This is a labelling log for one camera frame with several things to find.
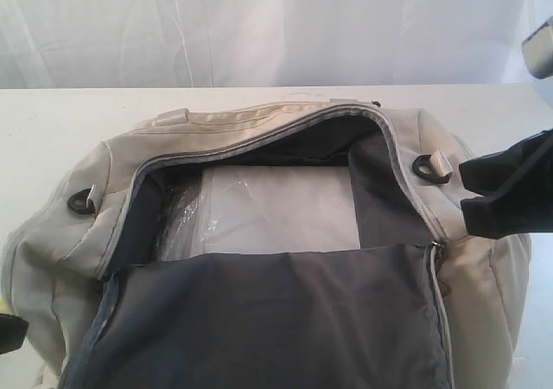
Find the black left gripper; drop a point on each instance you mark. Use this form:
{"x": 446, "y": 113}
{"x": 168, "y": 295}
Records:
{"x": 13, "y": 331}

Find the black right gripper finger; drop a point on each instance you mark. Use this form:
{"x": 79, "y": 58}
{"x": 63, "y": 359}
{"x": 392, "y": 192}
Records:
{"x": 484, "y": 175}
{"x": 520, "y": 210}

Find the metal zipper pull with ring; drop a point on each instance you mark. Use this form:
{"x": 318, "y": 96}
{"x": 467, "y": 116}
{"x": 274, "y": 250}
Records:
{"x": 438, "y": 248}

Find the beige fabric duffel bag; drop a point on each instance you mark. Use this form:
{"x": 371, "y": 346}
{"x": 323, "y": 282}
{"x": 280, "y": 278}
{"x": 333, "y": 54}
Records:
{"x": 105, "y": 312}

